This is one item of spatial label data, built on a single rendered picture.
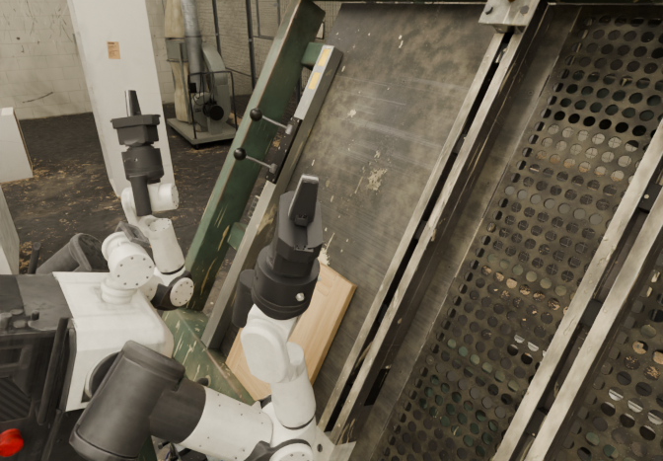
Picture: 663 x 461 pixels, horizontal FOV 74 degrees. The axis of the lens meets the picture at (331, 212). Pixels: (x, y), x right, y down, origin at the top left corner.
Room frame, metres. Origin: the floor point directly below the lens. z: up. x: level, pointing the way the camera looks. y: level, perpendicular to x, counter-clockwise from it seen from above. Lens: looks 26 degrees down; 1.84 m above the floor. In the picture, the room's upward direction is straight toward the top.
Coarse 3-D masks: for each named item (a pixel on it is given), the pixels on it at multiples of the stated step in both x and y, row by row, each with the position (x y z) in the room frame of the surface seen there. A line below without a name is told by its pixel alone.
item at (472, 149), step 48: (528, 0) 0.86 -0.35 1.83; (528, 48) 0.89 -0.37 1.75; (480, 96) 0.87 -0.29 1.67; (480, 144) 0.82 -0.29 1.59; (432, 192) 0.80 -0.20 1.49; (432, 240) 0.75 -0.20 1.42; (384, 288) 0.74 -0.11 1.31; (384, 336) 0.68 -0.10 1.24; (336, 384) 0.67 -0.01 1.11; (336, 432) 0.61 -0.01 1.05
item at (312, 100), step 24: (336, 48) 1.32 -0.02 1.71; (312, 72) 1.32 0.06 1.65; (312, 96) 1.26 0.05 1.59; (312, 120) 1.26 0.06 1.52; (288, 168) 1.20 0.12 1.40; (264, 192) 1.19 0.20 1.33; (264, 216) 1.15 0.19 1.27; (240, 264) 1.10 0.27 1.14; (216, 312) 1.06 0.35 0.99; (216, 336) 1.03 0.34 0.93
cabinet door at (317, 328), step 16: (320, 272) 0.92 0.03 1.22; (336, 272) 0.91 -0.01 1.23; (320, 288) 0.90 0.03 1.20; (336, 288) 0.87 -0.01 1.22; (352, 288) 0.85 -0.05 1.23; (320, 304) 0.87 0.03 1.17; (336, 304) 0.84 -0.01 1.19; (304, 320) 0.88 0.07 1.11; (320, 320) 0.84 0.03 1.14; (336, 320) 0.82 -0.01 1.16; (304, 336) 0.85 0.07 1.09; (320, 336) 0.82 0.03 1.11; (240, 352) 0.95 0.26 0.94; (304, 352) 0.82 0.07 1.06; (320, 352) 0.79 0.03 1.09; (240, 368) 0.92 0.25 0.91; (256, 384) 0.85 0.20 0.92; (256, 400) 0.83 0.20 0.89
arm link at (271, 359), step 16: (256, 320) 0.51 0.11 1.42; (240, 336) 0.50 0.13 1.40; (256, 336) 0.49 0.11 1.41; (272, 336) 0.48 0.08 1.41; (256, 352) 0.49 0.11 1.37; (272, 352) 0.48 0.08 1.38; (288, 352) 0.55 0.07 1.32; (256, 368) 0.49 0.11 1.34; (272, 368) 0.48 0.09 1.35; (288, 368) 0.49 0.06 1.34; (304, 368) 0.53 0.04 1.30
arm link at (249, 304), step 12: (240, 276) 0.54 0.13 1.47; (252, 276) 0.55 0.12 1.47; (240, 288) 0.54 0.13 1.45; (252, 288) 0.52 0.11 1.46; (240, 300) 0.54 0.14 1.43; (252, 300) 0.54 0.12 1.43; (264, 300) 0.49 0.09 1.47; (240, 312) 0.54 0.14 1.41; (252, 312) 0.51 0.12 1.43; (264, 312) 0.49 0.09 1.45; (276, 312) 0.49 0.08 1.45; (288, 312) 0.49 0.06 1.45; (300, 312) 0.50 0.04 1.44; (240, 324) 0.54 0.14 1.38; (276, 324) 0.50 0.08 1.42; (288, 324) 0.50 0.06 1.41; (288, 336) 0.50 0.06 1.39
